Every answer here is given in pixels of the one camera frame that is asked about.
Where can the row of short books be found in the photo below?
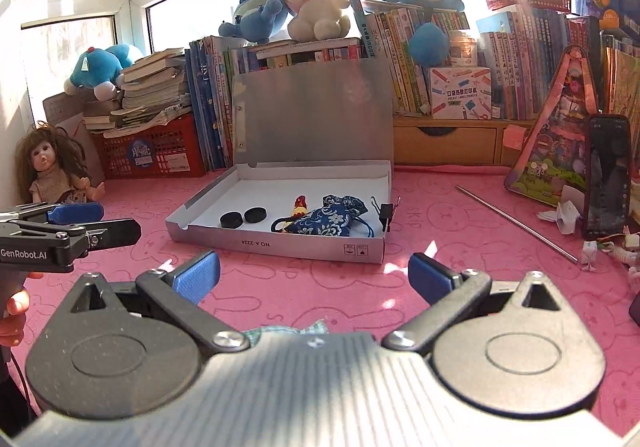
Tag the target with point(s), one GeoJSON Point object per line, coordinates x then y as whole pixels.
{"type": "Point", "coordinates": [300, 54]}

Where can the round black disc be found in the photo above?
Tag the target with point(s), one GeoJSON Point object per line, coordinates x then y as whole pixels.
{"type": "Point", "coordinates": [255, 215]}
{"type": "Point", "coordinates": [231, 219]}

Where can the thin metal rod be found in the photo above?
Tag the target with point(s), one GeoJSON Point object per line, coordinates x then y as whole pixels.
{"type": "Point", "coordinates": [525, 224]}

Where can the blue alien plush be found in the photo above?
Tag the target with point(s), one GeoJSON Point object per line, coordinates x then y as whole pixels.
{"type": "Point", "coordinates": [255, 14]}

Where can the white grid board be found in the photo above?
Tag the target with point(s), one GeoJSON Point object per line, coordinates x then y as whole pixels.
{"type": "Point", "coordinates": [60, 109]}

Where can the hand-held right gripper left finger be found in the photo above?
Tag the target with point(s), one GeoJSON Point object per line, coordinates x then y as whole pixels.
{"type": "Point", "coordinates": [197, 272]}

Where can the blue white cat plush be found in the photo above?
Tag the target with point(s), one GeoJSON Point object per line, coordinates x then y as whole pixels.
{"type": "Point", "coordinates": [92, 69]}

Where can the row of tall books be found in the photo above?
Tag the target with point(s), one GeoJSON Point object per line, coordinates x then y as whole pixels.
{"type": "Point", "coordinates": [520, 57]}

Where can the brown paper bag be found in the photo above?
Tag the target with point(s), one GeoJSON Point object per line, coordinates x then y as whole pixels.
{"type": "Point", "coordinates": [80, 142]}

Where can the white folded paper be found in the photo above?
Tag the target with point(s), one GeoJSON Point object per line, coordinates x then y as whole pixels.
{"type": "Point", "coordinates": [567, 214]}

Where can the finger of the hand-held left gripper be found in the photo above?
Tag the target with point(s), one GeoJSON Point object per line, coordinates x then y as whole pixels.
{"type": "Point", "coordinates": [75, 213]}
{"type": "Point", "coordinates": [115, 232]}

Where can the green checked scrunchie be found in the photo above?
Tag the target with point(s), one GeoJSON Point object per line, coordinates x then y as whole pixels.
{"type": "Point", "coordinates": [310, 328]}

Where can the row of colourful books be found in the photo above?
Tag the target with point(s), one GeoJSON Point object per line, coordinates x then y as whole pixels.
{"type": "Point", "coordinates": [395, 52]}

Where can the golden patterned paper bag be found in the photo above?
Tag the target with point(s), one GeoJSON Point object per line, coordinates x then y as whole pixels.
{"type": "Point", "coordinates": [622, 82]}

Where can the grey cardboard box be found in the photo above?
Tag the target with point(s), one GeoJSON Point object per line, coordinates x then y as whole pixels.
{"type": "Point", "coordinates": [310, 112]}

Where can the wooden drawer unit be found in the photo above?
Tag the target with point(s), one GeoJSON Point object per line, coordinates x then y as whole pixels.
{"type": "Point", "coordinates": [450, 147]}

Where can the white printer box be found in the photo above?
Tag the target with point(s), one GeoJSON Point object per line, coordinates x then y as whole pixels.
{"type": "Point", "coordinates": [460, 94]}

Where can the large red plastic basket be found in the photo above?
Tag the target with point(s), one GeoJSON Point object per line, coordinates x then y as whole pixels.
{"type": "Point", "coordinates": [165, 147]}

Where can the stack of worn books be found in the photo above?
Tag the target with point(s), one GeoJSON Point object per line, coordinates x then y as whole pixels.
{"type": "Point", "coordinates": [150, 87]}

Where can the blue floral pouch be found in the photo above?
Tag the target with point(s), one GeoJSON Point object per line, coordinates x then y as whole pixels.
{"type": "Point", "coordinates": [325, 219]}

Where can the black binder clips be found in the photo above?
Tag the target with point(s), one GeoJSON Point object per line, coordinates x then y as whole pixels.
{"type": "Point", "coordinates": [386, 214]}

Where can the small white box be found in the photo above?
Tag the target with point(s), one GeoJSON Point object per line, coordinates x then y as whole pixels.
{"type": "Point", "coordinates": [462, 49]}

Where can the pink triangular case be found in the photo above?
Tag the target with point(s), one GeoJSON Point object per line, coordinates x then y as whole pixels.
{"type": "Point", "coordinates": [555, 142]}

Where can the person's left hand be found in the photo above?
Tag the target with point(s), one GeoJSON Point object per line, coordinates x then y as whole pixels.
{"type": "Point", "coordinates": [17, 304]}

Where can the small folded paper figure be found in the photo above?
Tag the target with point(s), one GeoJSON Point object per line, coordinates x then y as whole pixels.
{"type": "Point", "coordinates": [590, 254]}

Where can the brown-haired doll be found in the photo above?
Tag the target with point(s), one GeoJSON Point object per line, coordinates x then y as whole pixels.
{"type": "Point", "coordinates": [47, 167]}

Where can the row of blue books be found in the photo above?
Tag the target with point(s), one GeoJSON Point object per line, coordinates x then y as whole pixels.
{"type": "Point", "coordinates": [210, 102]}

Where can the black smartphone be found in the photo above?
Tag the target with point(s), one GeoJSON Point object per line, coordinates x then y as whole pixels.
{"type": "Point", "coordinates": [607, 177]}

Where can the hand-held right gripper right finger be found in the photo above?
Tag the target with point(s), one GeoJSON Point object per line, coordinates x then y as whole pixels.
{"type": "Point", "coordinates": [430, 277]}

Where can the pink bunny-print cloth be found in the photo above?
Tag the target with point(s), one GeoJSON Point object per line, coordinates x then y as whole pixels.
{"type": "Point", "coordinates": [500, 277]}

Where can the pink sticky note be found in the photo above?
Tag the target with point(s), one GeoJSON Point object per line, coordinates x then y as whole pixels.
{"type": "Point", "coordinates": [514, 137]}

